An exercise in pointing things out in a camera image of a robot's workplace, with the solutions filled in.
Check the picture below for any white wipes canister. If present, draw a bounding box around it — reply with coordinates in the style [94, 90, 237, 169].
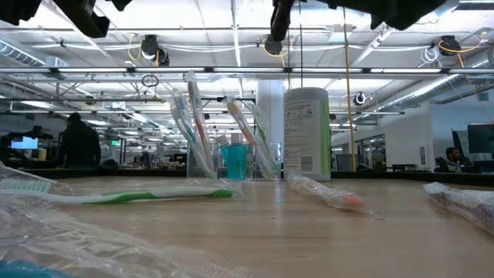
[283, 86, 332, 182]

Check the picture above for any orange toothbrush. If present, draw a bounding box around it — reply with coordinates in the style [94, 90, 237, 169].
[222, 95, 271, 178]
[184, 71, 217, 177]
[286, 172, 367, 214]

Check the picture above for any dark computer monitor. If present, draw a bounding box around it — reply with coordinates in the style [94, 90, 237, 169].
[466, 123, 494, 154]

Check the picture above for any teal mouthwash bottle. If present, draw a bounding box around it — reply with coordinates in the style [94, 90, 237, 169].
[220, 133, 250, 181]

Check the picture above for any person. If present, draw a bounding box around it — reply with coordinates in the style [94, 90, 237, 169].
[57, 111, 102, 169]
[434, 146, 470, 174]

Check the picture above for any purple toothbrush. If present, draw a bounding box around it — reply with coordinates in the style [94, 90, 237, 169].
[422, 181, 494, 237]

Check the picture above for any lit computer monitor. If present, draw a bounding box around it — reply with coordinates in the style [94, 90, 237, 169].
[10, 136, 39, 151]

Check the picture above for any blue toothbrush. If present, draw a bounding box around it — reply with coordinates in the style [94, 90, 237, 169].
[170, 87, 211, 179]
[0, 192, 248, 278]

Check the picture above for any green toothbrush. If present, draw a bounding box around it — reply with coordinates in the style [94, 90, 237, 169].
[0, 178, 236, 205]
[246, 100, 282, 179]

